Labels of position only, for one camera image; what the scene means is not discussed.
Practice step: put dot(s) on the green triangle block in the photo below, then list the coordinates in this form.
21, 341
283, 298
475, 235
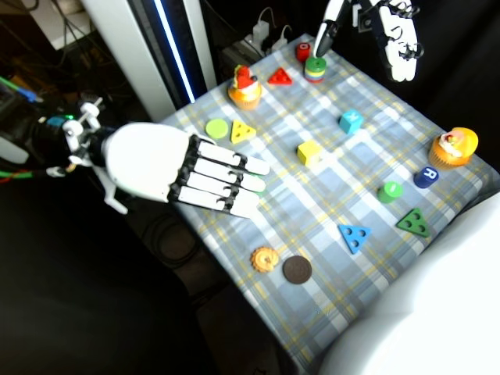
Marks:
414, 226

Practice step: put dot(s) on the blue cylinder block letter R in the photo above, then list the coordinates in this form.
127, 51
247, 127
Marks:
426, 177

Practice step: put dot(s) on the white power strip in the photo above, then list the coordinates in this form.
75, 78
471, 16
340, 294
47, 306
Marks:
254, 43

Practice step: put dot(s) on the blue triangle block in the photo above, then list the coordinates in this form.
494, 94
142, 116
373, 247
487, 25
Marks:
354, 237

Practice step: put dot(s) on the blue plaid table cloth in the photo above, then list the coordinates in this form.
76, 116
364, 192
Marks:
312, 203

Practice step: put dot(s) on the red letter cylinder block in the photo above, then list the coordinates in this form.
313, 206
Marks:
303, 51

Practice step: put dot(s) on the green cylinder block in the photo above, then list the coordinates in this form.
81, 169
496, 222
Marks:
390, 192

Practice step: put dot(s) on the white column with blue light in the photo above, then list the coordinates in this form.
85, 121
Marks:
129, 47

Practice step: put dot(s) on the brown chocolate toy cookie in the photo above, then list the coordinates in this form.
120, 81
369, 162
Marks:
297, 270

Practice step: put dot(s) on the white robot body shell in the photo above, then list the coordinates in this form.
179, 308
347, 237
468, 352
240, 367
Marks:
429, 304

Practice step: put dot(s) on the white power adapter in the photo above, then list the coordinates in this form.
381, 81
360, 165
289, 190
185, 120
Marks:
281, 42
261, 30

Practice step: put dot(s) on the toy cupcake with strawberry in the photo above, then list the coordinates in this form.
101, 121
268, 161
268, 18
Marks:
245, 95

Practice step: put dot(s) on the green disc block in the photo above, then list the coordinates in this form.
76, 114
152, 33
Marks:
216, 128

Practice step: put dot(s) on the yellow triangle block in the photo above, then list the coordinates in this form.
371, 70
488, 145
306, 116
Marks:
242, 133

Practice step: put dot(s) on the toy cupcake with yellow topping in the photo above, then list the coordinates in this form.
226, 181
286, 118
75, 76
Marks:
453, 150

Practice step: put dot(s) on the white background box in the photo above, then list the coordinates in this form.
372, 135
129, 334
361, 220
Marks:
58, 23

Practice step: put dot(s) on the yellow cube block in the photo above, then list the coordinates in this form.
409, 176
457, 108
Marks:
309, 152

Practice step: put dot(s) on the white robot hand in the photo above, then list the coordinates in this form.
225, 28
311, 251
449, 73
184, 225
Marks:
400, 39
144, 160

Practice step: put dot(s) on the cyan letter cube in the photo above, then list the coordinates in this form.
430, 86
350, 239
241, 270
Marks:
351, 122

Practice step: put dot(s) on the yellow toy biscuit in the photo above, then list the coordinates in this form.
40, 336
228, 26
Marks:
259, 259

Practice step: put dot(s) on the red triangle block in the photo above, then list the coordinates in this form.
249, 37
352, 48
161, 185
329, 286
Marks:
280, 78

